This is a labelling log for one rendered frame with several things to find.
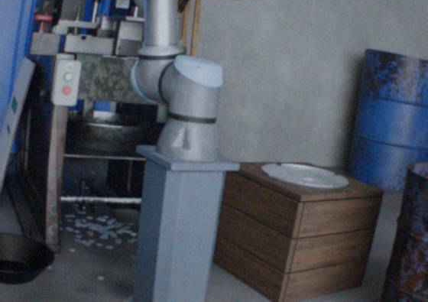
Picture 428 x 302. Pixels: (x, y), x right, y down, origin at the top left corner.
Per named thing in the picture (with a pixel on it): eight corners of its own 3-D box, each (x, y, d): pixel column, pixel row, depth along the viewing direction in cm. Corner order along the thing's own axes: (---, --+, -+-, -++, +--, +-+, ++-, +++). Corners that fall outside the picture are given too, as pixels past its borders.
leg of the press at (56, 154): (62, 254, 176) (91, -25, 162) (30, 253, 171) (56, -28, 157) (24, 180, 257) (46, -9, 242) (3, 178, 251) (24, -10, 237)
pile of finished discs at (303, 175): (364, 186, 179) (365, 184, 179) (300, 189, 163) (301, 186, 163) (309, 165, 203) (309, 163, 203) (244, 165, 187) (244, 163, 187)
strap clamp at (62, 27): (95, 37, 196) (100, 8, 195) (52, 33, 188) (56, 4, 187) (92, 36, 201) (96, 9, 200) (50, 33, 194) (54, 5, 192)
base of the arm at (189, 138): (230, 161, 138) (236, 120, 136) (175, 161, 129) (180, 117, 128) (197, 147, 150) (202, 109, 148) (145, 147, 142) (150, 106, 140)
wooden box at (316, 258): (361, 286, 183) (384, 190, 177) (277, 305, 162) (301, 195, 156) (292, 249, 216) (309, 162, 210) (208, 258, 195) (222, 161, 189)
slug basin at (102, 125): (160, 157, 202) (163, 128, 200) (68, 153, 186) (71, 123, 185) (130, 138, 232) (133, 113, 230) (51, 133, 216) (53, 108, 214)
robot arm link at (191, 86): (189, 118, 130) (197, 57, 128) (154, 108, 139) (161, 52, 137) (228, 118, 138) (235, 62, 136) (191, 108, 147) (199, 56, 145)
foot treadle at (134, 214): (148, 236, 177) (150, 221, 176) (118, 236, 172) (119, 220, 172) (98, 185, 228) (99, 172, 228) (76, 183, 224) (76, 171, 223)
